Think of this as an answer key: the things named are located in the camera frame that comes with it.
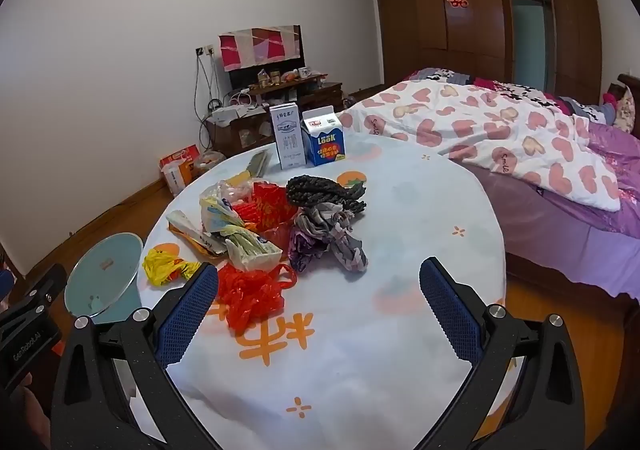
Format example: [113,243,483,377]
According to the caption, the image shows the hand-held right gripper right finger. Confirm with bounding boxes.
[419,257,586,450]

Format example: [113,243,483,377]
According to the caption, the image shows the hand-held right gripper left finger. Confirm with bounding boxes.
[50,261,221,450]

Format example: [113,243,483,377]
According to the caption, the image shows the yellow plastic bag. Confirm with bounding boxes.
[142,248,202,287]

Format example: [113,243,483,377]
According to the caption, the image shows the red plastic bag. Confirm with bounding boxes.
[216,262,297,331]

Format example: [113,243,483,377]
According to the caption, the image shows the long white orange packet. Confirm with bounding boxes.
[166,210,227,257]

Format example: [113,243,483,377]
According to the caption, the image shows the light blue bin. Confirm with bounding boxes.
[65,232,144,327]

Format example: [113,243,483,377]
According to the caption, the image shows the clear plastic bag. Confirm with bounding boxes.
[200,180,257,211]

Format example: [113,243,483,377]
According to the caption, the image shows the grey purple cloth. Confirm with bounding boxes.
[287,204,369,277]

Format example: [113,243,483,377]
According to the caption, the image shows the white tablecloth with orange print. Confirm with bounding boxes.
[136,132,507,450]

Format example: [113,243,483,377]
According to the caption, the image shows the orange white paper bag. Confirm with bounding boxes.
[160,144,201,197]

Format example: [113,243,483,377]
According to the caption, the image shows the bed with purple sheet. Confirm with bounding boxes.
[470,74,640,316]

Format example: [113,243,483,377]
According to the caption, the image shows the yellow bucket in plastic bag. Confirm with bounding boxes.
[192,150,227,179]

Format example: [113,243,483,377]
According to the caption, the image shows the dark green snack packet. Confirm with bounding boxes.
[248,151,271,179]

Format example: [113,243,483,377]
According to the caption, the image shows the brown wooden television cabinet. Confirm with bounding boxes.
[204,75,347,159]

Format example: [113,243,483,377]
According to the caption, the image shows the tall white milk carton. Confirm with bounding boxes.
[270,102,304,170]

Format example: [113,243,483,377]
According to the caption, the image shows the white flat box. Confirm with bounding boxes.
[207,105,242,124]

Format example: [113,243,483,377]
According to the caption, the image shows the blue milk carton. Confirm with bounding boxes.
[301,106,347,167]

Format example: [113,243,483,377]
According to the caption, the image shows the colourful patchwork blanket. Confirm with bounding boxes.
[409,67,617,123]

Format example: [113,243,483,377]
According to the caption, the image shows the black television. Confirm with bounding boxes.
[227,25,306,87]

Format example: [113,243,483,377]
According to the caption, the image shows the floral pillow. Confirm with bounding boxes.
[614,92,639,134]

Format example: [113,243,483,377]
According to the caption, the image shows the pink red patchwork cover cloth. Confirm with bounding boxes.
[218,25,303,71]

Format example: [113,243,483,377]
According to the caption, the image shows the brown wooden wardrobe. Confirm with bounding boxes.
[346,0,617,102]

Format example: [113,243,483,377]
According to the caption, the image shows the hanging grey cables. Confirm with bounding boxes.
[192,52,222,151]

